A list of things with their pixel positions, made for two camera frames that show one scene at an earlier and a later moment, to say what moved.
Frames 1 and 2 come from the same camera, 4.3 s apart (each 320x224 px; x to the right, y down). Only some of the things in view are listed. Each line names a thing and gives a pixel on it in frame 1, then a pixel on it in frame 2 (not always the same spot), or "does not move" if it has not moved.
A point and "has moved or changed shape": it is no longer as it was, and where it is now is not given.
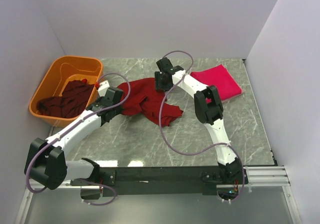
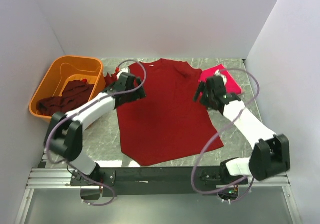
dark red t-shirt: x=141 y=97 has moved or changed shape
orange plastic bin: x=66 y=69 does not move
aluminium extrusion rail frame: x=257 y=176 does not move
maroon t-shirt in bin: x=70 y=104 does not move
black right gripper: x=158 y=86 -> x=202 y=86
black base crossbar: x=160 y=181 does not move
